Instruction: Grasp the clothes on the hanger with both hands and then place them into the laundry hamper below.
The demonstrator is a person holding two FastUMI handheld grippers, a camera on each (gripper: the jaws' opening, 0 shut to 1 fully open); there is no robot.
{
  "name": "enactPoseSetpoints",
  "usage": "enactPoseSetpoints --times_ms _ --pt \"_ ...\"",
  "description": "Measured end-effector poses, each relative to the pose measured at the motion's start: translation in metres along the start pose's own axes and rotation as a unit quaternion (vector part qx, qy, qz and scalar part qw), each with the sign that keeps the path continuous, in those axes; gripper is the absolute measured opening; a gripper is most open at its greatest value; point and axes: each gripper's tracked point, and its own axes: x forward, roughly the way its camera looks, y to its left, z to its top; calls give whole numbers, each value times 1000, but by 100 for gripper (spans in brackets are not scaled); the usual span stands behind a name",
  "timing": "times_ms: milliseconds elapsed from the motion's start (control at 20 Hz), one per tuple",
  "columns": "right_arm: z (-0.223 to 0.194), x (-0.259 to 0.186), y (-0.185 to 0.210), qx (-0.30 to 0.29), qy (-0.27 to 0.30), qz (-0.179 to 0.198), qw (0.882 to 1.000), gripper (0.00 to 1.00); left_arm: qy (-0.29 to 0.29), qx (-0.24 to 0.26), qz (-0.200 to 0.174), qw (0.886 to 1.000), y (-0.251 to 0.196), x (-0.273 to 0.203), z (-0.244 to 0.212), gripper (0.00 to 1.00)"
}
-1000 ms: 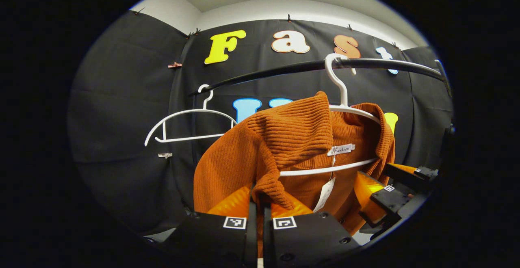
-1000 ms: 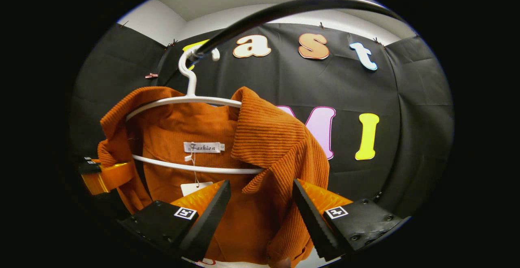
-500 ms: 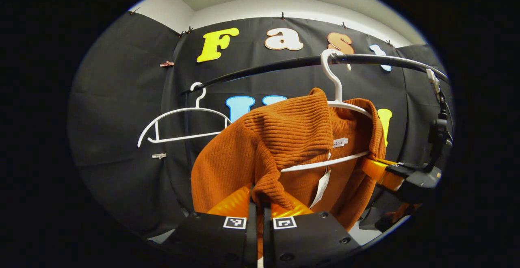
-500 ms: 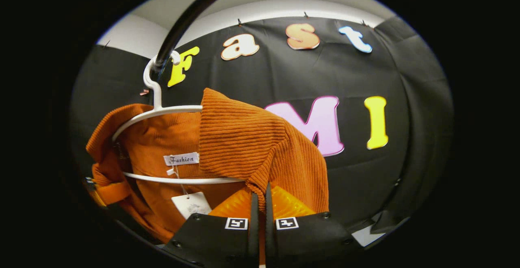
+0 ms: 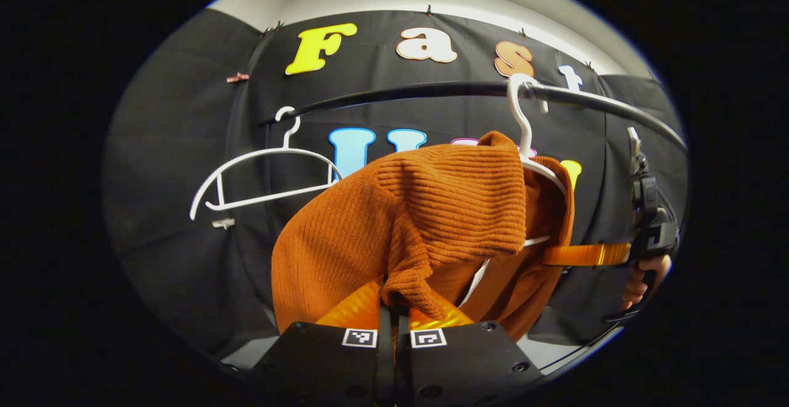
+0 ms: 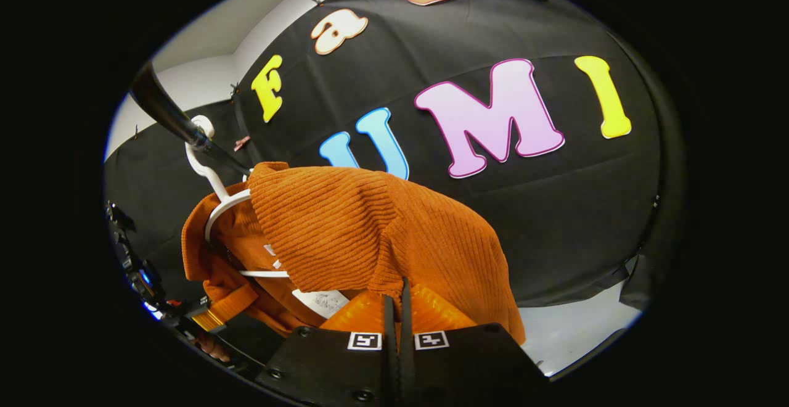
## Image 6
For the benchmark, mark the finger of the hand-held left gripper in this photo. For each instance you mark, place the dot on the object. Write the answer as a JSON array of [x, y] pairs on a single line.
[[246, 336]]

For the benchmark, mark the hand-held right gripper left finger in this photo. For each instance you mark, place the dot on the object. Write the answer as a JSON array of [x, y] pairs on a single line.
[[327, 364]]

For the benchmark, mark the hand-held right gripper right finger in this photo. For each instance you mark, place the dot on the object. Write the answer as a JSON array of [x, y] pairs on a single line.
[[468, 364]]

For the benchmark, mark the white clothes hanger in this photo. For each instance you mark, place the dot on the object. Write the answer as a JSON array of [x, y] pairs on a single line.
[[212, 179]]

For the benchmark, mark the black clothes rack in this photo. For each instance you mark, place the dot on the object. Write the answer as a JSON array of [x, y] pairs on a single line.
[[172, 117]]

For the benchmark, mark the black backdrop cloth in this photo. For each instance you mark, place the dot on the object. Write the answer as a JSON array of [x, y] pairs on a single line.
[[524, 209]]

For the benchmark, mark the pink clip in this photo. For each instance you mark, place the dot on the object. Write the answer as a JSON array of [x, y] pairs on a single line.
[[241, 143]]

